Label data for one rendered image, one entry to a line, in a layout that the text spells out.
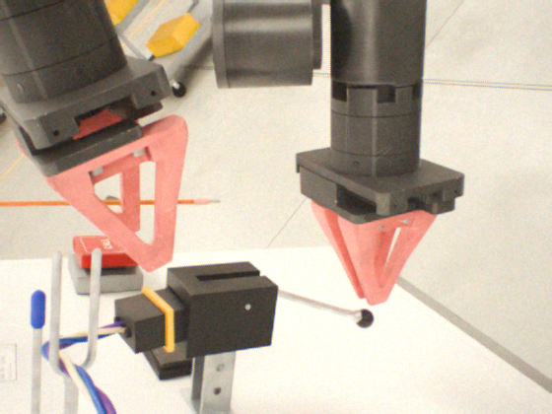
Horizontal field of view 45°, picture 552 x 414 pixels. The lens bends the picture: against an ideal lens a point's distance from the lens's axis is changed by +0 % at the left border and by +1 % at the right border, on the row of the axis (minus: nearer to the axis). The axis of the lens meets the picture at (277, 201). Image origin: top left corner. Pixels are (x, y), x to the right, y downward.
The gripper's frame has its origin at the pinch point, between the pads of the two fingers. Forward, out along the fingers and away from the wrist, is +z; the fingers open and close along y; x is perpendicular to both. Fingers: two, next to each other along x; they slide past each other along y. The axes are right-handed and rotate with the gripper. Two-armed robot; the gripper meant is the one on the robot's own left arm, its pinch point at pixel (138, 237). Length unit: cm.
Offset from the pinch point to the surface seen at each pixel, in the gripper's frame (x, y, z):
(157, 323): -1.1, 1.4, 4.6
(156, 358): -1.1, -6.1, 11.6
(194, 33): 143, -377, 59
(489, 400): 17.5, 4.9, 21.2
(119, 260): 0.8, -19.0, 9.8
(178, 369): -0.2, -4.6, 12.3
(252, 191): 86, -211, 100
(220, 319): 2.2, 1.8, 6.2
